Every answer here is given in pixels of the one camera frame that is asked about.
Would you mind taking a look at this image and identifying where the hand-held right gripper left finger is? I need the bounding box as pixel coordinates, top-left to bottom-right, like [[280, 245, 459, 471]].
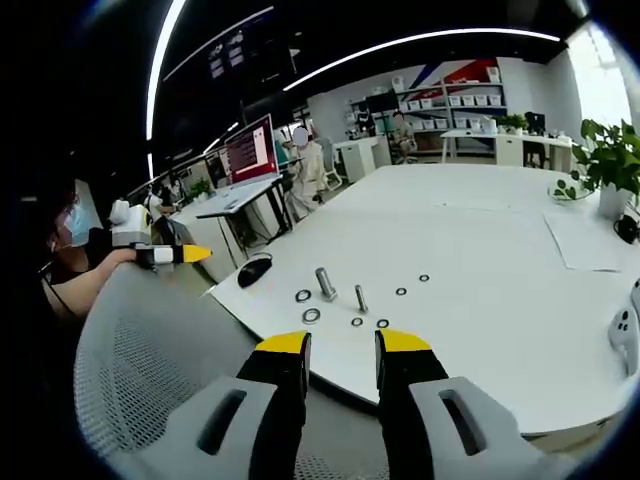
[[164, 329, 314, 480]]

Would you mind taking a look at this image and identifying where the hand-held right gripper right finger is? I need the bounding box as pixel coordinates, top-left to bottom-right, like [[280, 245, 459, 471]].
[[374, 327, 567, 480]]

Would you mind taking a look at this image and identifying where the large threaded stud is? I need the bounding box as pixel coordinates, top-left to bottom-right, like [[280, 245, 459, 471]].
[[313, 267, 339, 303]]

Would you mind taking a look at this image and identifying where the person's masked head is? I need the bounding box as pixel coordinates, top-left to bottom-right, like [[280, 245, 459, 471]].
[[42, 189, 97, 252]]

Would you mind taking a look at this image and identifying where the black computer mouse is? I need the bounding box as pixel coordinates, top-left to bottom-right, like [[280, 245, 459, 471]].
[[236, 253, 274, 289]]

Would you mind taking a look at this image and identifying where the standing desk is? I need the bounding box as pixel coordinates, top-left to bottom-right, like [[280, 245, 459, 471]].
[[194, 174, 294, 269]]

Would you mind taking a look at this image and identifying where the white mesh office chair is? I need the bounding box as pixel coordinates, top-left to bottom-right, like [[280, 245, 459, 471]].
[[73, 259, 391, 480]]

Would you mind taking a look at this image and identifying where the computer monitor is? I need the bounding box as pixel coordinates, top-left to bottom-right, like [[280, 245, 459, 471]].
[[222, 113, 283, 191]]

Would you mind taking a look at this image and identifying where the ceiling light strip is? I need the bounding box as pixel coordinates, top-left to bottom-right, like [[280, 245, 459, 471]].
[[282, 27, 562, 93], [145, 0, 189, 142]]

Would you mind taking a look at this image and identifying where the hanging ceiling screen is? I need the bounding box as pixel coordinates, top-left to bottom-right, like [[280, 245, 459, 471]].
[[206, 28, 247, 82]]

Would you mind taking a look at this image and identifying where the white handheld controller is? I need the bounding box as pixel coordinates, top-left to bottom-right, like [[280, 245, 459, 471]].
[[607, 277, 640, 377]]

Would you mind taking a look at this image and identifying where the white paper sheet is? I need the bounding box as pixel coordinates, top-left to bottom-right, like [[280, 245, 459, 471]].
[[543, 209, 637, 274]]

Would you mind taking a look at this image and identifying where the small plant in glass bowl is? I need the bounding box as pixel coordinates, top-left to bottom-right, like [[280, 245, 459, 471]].
[[546, 171, 597, 203]]

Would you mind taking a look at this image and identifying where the white office desk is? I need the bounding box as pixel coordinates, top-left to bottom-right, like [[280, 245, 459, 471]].
[[438, 127, 575, 169]]

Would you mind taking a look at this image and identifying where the shelf with white bins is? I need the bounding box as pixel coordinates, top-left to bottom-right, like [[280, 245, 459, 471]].
[[392, 69, 509, 154]]

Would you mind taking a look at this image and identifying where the potted green plant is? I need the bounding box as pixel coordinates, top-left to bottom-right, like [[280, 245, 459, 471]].
[[571, 118, 640, 221]]

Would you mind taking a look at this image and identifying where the black cable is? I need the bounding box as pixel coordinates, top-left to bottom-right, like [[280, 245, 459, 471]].
[[612, 213, 640, 245]]

